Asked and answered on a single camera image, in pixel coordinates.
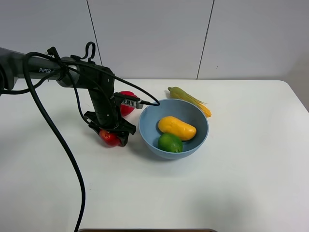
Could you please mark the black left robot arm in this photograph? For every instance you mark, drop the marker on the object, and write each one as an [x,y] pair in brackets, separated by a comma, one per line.
[22,73]

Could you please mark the green lime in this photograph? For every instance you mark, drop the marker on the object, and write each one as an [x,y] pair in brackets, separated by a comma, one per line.
[170,143]

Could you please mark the red apple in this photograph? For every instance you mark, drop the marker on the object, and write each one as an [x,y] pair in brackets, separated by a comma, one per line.
[109,138]

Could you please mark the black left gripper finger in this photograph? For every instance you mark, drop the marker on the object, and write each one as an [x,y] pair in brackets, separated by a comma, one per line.
[95,128]
[124,130]

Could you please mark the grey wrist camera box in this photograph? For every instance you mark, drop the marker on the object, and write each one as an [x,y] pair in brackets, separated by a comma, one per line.
[127,100]

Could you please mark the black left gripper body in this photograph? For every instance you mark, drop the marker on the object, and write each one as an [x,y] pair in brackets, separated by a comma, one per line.
[106,113]

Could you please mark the corn cob with husk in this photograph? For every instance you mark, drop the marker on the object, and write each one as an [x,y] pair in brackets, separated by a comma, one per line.
[178,93]

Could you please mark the yellow mango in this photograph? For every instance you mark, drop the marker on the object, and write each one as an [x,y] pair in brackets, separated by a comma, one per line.
[173,125]

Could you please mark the blue plastic bowl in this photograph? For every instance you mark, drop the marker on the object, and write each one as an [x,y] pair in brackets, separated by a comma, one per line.
[186,112]

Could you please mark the red bell pepper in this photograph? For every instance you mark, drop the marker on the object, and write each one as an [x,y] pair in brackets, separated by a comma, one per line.
[126,110]

